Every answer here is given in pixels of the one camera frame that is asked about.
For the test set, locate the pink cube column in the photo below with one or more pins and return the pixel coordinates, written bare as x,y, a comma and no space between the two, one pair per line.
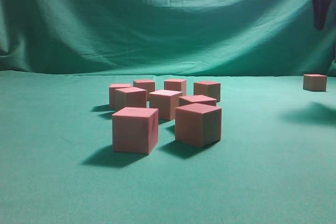
198,124
165,101
315,82
135,130
202,99

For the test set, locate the green cloth backdrop and cover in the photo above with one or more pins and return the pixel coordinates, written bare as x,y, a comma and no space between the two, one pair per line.
274,164

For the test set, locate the pink cube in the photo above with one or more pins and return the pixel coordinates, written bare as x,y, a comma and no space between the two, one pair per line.
130,97

